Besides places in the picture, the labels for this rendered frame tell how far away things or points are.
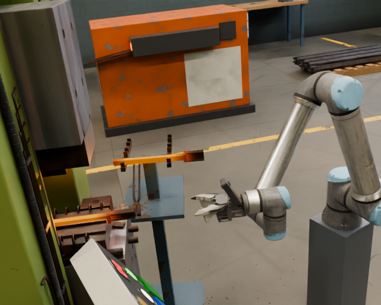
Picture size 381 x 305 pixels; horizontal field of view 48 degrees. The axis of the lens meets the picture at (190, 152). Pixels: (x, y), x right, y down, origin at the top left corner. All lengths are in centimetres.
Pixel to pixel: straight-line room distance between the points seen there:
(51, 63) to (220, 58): 407
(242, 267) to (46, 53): 203
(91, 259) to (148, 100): 412
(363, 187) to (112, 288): 123
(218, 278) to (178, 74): 294
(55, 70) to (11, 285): 60
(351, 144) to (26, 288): 125
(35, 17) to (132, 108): 395
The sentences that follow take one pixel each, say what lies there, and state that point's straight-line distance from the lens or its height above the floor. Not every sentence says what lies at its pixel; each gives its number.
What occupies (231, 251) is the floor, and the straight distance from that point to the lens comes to 301.
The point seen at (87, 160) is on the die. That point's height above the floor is 129.
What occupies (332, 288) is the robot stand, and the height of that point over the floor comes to 26.
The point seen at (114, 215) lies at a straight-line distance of 163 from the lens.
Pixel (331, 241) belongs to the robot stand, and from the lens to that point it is 223.
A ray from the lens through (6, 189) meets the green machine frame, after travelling 113.
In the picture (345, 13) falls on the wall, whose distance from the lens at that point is 1071.
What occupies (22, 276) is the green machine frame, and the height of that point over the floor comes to 112.
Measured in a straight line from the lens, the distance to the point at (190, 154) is 193.
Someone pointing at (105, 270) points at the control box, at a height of 119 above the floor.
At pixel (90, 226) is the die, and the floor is 99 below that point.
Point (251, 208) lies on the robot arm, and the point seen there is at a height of 98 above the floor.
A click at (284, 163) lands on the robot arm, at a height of 106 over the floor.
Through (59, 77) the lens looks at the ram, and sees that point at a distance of 127.
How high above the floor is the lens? 185
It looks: 24 degrees down
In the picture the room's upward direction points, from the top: 6 degrees counter-clockwise
